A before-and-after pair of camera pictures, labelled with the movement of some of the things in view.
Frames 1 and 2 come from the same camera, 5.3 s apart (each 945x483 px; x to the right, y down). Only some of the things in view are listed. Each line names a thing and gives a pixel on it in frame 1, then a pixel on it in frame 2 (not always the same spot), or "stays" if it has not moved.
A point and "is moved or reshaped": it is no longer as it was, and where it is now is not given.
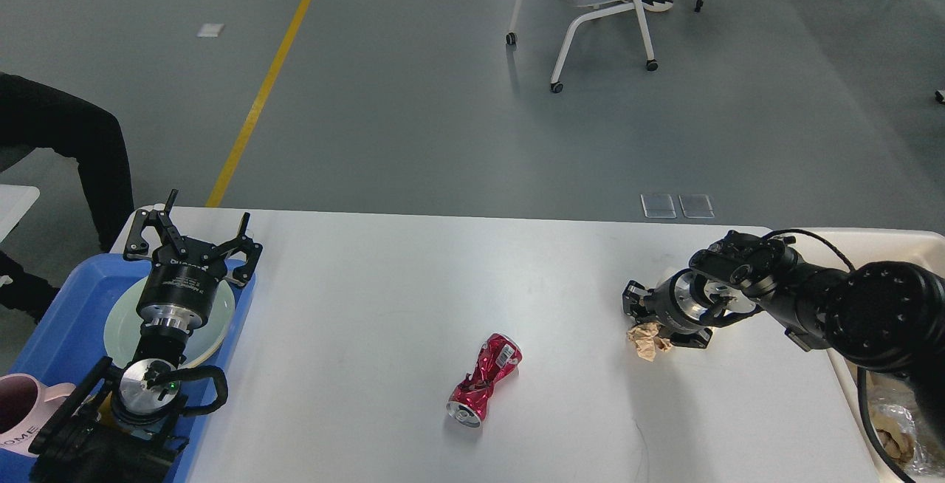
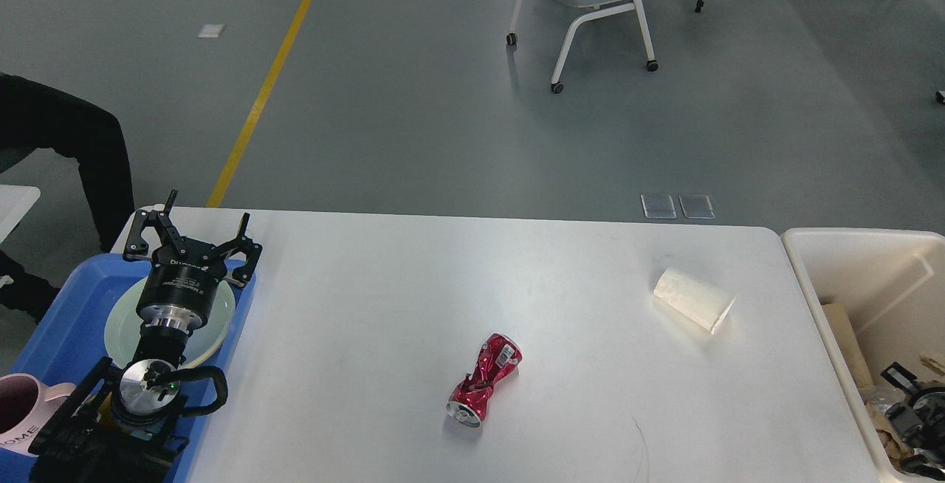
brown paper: [645, 337] is moved or reshaped
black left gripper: [182, 282] stays
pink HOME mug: [26, 406] stays
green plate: [123, 329] stays
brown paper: [897, 444] stays
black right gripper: [660, 305] -> [926, 411]
